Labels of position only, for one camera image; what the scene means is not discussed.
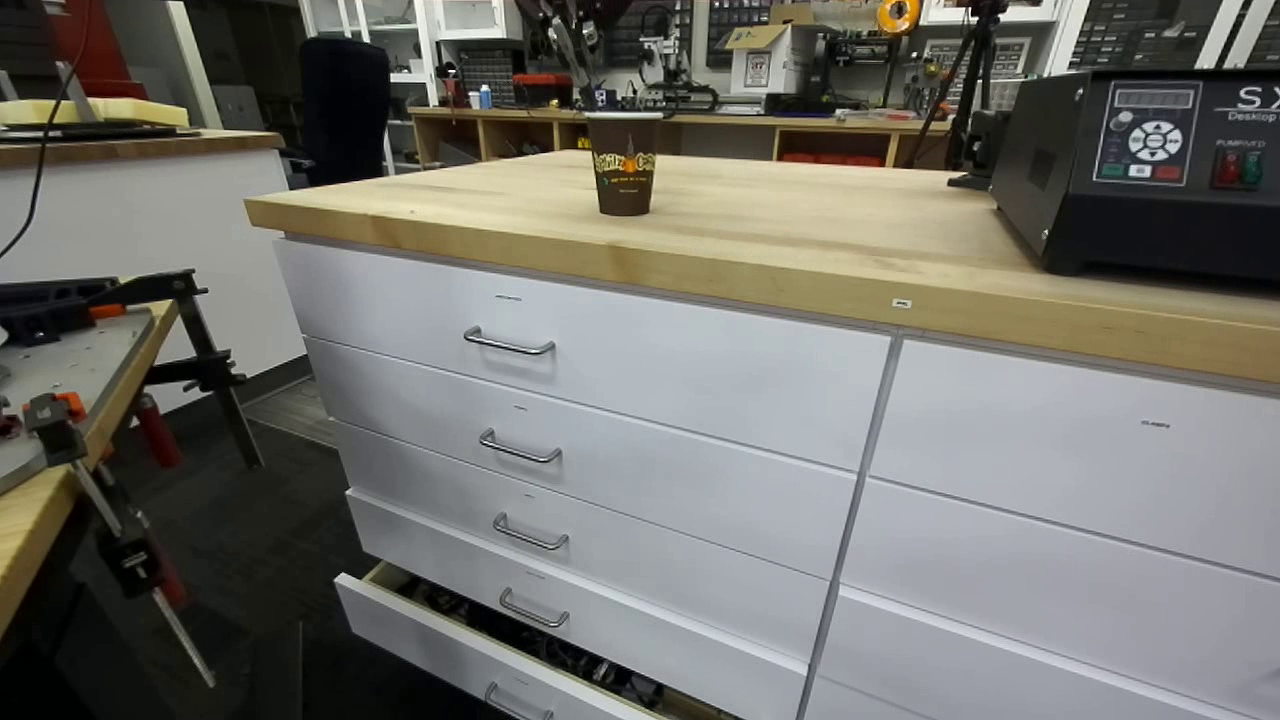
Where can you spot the black desktop control machine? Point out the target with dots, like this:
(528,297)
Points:
(1120,220)

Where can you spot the white counter with wooden top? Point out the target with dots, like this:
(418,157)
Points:
(140,230)

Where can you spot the white drawer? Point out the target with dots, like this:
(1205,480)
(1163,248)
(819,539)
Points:
(1050,600)
(960,675)
(420,630)
(680,350)
(680,470)
(680,570)
(660,640)
(1080,450)

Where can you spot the brown paper coffee cup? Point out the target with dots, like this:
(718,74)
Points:
(624,190)

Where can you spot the yellow foam slab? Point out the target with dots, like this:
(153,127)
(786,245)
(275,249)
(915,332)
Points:
(100,112)

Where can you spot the black office chair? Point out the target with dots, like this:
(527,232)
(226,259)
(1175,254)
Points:
(345,110)

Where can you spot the white cardboard box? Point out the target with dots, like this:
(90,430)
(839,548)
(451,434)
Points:
(770,65)

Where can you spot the camera on tripod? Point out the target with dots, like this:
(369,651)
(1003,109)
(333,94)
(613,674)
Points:
(968,70)

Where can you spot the yellow tape roll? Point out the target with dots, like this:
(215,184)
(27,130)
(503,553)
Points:
(887,16)

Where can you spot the black and orange bar clamp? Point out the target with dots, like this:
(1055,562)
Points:
(125,545)

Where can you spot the red tool case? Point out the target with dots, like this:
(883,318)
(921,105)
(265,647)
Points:
(542,90)

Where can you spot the wooden workbench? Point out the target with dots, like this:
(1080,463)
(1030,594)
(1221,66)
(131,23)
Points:
(720,125)

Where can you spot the wall of parts bins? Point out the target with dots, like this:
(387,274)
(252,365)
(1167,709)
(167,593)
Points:
(1140,30)

